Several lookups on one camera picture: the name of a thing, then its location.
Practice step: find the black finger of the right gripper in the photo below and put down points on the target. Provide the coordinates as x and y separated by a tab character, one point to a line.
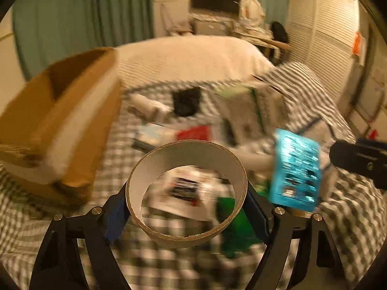
366	157

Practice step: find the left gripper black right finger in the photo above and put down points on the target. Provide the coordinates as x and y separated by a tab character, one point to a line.
317	264

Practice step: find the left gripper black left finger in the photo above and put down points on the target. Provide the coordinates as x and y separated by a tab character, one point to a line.
58	263

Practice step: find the green white medicine box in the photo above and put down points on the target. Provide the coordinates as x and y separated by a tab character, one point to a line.
251	111

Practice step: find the brown tape roll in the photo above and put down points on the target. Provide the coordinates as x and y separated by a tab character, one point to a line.
191	195

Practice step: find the red floss pick box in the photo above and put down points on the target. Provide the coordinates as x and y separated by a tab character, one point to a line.
201	132

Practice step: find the cardboard box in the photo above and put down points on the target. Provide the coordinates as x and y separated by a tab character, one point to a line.
53	133

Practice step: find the white louvered wardrobe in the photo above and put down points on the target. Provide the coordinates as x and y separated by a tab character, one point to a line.
321	35

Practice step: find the wooden vanity desk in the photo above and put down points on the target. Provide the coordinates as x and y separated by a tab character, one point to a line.
275	51

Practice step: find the black bag on chair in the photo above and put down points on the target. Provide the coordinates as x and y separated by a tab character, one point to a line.
278	32

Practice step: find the blue cloud tissue pack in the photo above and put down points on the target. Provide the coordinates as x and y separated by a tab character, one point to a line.
151	136

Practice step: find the checkered bed sheet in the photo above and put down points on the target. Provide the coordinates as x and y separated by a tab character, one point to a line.
355	211

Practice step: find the round vanity mirror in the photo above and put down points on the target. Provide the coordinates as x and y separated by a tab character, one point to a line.
252	14

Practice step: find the cream quilted blanket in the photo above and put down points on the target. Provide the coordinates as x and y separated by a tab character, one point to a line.
193	58

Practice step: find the teal curtain left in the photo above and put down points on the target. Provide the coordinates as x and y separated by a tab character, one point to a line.
50	30

